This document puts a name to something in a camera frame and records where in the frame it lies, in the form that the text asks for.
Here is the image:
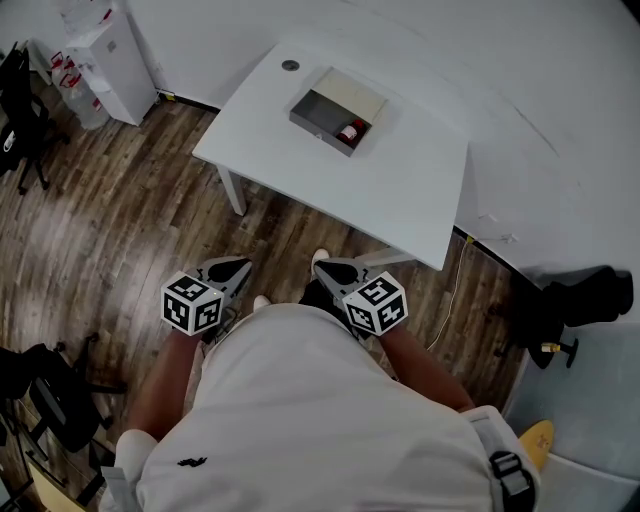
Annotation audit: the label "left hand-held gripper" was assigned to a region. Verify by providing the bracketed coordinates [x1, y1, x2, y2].
[160, 256, 253, 344]

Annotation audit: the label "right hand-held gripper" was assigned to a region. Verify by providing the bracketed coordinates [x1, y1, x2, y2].
[313, 258, 406, 341]

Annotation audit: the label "red-capped dark drink bottle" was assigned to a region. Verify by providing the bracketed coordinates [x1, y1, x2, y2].
[335, 118, 367, 148]

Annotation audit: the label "grey open-front box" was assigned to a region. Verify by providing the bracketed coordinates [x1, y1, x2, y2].
[288, 66, 390, 158]

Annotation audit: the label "person's left forearm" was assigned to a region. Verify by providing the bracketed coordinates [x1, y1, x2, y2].
[127, 327, 206, 441]

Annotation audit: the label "person's right forearm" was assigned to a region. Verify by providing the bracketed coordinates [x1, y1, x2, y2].
[382, 324, 476, 414]

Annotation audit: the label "person's black trousers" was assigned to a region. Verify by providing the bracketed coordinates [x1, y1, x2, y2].
[298, 279, 346, 326]

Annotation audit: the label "white table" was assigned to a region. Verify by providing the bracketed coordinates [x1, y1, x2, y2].
[192, 40, 474, 272]

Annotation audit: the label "person's white shirt torso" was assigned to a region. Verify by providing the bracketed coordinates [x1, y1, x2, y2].
[99, 302, 541, 512]

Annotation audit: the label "black office chair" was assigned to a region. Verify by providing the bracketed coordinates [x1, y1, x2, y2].
[494, 265, 635, 370]
[0, 42, 71, 196]
[0, 334, 129, 454]

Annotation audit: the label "white cabinet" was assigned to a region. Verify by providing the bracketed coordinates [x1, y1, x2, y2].
[64, 10, 159, 127]

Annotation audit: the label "yellow wooden skateboard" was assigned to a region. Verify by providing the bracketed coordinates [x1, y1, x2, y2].
[517, 419, 555, 471]

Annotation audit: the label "clear plastic bag red label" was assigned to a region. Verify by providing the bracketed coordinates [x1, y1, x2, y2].
[59, 0, 116, 41]

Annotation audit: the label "white cable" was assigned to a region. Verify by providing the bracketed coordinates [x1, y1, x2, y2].
[425, 239, 475, 351]

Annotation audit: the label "grey shoulder strap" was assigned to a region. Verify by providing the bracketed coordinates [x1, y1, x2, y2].
[467, 407, 541, 512]
[99, 464, 139, 512]

